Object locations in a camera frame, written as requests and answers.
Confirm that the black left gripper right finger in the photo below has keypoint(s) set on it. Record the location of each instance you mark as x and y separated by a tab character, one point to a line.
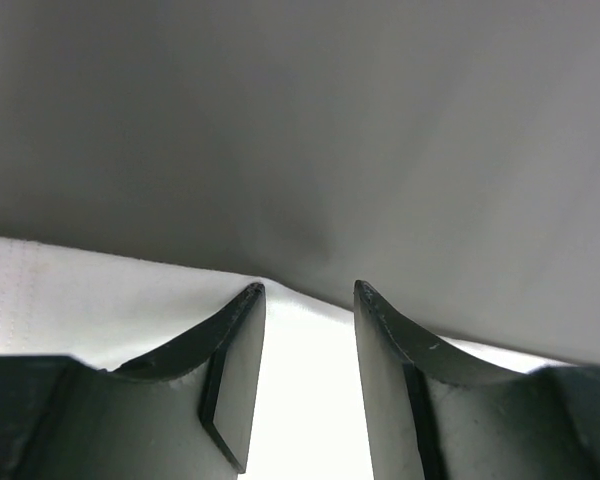
434	411

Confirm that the white t shirt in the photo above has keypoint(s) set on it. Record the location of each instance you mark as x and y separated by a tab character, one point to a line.
104	310

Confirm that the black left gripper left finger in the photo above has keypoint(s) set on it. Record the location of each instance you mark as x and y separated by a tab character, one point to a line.
183	410

